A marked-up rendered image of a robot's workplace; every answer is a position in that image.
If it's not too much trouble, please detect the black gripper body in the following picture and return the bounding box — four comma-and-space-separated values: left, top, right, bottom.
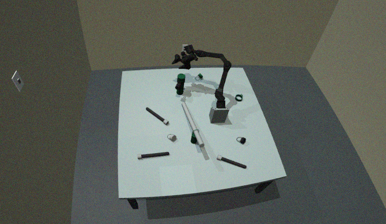
175, 54, 191, 70

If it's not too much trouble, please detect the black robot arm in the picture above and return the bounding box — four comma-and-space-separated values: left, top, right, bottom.
185, 45, 232, 108

